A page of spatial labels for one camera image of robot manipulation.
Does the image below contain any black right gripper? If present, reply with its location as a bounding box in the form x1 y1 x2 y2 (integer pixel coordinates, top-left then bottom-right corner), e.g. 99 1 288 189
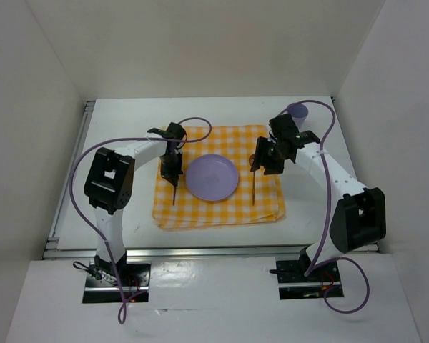
250 136 289 175

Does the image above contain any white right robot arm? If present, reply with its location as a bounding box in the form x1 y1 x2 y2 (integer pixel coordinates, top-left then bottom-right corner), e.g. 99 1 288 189
261 114 386 280

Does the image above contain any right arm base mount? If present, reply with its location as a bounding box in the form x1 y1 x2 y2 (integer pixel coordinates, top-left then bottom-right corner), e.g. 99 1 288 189
269 254 344 300

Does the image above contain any purple plastic plate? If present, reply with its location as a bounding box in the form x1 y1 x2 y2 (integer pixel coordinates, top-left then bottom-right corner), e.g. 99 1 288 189
185 154 239 202

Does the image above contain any copper fork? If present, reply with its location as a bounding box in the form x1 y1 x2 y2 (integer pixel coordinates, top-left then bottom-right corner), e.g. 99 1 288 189
172 183 178 206

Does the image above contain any purple plastic cup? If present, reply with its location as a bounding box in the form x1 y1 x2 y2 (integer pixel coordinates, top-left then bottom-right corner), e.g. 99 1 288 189
287 104 309 129

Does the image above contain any copper spoon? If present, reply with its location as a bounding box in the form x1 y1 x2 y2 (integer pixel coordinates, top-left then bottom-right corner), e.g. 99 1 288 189
248 154 256 206

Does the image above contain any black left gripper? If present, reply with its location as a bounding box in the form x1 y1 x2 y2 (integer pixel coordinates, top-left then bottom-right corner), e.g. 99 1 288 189
159 151 183 187

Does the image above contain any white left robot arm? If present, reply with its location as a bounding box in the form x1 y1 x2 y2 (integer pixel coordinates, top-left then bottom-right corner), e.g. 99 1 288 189
84 122 281 285

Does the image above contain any yellow checkered cloth napkin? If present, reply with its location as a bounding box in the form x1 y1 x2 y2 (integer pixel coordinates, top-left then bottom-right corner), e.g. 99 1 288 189
152 125 285 231

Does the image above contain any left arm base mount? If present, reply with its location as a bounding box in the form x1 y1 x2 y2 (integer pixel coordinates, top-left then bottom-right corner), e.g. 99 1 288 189
72 261 151 304

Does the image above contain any aluminium left side rail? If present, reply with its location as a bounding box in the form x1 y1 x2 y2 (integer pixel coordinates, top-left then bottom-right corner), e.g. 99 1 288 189
47 100 96 242

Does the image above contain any aluminium table edge rail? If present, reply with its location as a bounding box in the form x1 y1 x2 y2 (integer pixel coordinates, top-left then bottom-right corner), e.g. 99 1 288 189
42 242 379 260

